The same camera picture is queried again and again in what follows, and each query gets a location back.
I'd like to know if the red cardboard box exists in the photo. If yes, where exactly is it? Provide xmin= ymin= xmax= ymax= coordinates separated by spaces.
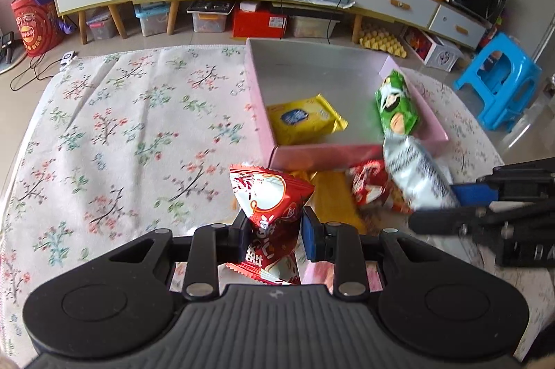
xmin=232 ymin=7 xmax=288 ymax=39

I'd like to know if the red triangular snack packet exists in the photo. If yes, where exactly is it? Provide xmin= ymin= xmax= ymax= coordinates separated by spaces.
xmin=225 ymin=163 xmax=316 ymax=286

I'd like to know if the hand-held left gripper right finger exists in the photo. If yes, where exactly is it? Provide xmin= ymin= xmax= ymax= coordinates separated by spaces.
xmin=301 ymin=205 xmax=438 ymax=301

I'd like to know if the red gift bag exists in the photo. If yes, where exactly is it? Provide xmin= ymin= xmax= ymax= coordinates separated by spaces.
xmin=11 ymin=0 xmax=66 ymax=58

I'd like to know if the black floor cable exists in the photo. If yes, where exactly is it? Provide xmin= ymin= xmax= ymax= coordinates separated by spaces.
xmin=11 ymin=48 xmax=66 ymax=92

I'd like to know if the yellow snack packet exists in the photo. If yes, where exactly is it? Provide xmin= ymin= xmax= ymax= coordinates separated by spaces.
xmin=266 ymin=94 xmax=349 ymax=145

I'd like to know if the long clear storage bin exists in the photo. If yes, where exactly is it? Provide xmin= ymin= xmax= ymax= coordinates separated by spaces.
xmin=288 ymin=16 xmax=336 ymax=38

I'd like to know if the black lid storage bin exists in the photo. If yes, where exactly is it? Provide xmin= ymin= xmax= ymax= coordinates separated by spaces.
xmin=187 ymin=0 xmax=230 ymax=34

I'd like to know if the blue lid storage bin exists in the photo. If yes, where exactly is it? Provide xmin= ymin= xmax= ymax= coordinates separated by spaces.
xmin=134 ymin=2 xmax=171 ymax=37

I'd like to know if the pink cardboard box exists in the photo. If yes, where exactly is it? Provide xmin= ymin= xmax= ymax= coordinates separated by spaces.
xmin=245 ymin=38 xmax=449 ymax=171

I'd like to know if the red patterned snack packet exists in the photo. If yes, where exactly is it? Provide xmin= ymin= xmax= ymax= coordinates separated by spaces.
xmin=347 ymin=158 xmax=412 ymax=216

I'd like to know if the yellow egg tray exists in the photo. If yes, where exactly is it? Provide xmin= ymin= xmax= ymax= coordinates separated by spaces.
xmin=360 ymin=22 xmax=408 ymax=58

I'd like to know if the green snack packet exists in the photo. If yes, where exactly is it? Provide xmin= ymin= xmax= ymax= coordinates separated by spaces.
xmin=374 ymin=69 xmax=422 ymax=137

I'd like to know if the white power strip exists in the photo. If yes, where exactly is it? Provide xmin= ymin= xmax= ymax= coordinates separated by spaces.
xmin=56 ymin=52 xmax=79 ymax=70

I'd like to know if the small clear storage bin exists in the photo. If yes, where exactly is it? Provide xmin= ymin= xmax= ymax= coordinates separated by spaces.
xmin=86 ymin=8 xmax=118 ymax=41

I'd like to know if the blue plastic stool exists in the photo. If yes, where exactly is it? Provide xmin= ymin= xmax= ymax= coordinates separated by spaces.
xmin=453 ymin=32 xmax=544 ymax=132

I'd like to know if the orange-yellow snack packet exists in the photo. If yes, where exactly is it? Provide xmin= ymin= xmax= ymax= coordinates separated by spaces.
xmin=290 ymin=170 xmax=368 ymax=234

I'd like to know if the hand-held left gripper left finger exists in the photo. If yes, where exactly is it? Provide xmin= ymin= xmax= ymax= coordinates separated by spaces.
xmin=108 ymin=208 xmax=253 ymax=301

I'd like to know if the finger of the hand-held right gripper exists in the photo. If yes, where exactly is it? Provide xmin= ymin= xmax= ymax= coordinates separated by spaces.
xmin=451 ymin=161 xmax=555 ymax=206
xmin=409 ymin=205 xmax=521 ymax=237

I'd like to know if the silver snack packet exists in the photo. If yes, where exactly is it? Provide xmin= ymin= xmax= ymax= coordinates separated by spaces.
xmin=382 ymin=134 xmax=461 ymax=216

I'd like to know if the floral tablecloth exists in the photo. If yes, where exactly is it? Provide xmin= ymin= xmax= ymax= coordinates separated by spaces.
xmin=0 ymin=44 xmax=543 ymax=361

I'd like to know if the white patterned box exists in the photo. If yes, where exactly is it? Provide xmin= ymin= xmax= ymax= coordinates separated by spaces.
xmin=405 ymin=26 xmax=464 ymax=70

